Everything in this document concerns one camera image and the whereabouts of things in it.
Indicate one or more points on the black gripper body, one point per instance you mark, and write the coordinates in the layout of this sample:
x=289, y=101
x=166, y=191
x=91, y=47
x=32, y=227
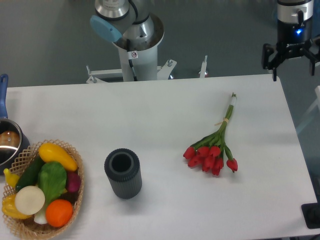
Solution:
x=293, y=40

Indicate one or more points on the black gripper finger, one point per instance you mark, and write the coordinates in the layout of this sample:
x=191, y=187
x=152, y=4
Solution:
x=271, y=59
x=314, y=58

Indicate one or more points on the red tulip bouquet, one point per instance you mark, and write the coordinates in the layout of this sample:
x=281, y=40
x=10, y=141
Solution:
x=211, y=153

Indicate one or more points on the silver black robot wrist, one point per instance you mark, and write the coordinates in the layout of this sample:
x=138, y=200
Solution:
x=294, y=13

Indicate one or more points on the black device at table edge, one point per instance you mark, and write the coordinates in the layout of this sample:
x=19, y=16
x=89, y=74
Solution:
x=311, y=214

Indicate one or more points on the dark grey ribbed vase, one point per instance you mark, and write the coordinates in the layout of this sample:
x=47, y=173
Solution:
x=123, y=170

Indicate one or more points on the purple red onion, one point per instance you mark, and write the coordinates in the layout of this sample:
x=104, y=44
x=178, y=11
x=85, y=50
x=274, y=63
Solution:
x=73, y=182

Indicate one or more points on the yellow squash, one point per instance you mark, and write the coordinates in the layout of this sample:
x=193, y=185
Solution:
x=50, y=152

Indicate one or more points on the green lettuce leaf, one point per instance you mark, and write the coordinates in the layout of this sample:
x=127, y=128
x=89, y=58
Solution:
x=52, y=181

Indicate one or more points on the orange fruit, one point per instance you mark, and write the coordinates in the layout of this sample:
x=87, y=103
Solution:
x=59, y=212

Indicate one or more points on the dark green cucumber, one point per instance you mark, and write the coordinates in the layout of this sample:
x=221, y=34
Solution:
x=30, y=175

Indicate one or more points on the white round onion slice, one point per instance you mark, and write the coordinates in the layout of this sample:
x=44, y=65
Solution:
x=29, y=200

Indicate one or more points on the yellow banana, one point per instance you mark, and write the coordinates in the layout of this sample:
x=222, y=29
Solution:
x=10, y=178

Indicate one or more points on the woven wicker basket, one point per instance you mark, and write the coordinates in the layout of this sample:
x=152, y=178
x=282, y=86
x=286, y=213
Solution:
x=27, y=229

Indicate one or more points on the yellow bell pepper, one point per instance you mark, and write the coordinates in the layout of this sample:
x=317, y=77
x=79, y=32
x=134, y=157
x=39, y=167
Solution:
x=9, y=208

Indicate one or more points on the white metal base frame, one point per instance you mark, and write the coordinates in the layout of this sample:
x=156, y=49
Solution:
x=163, y=72

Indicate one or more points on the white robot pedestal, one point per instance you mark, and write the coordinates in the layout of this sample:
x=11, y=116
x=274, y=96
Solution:
x=139, y=65

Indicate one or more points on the blue handled saucepan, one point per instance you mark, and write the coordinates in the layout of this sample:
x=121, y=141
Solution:
x=12, y=139

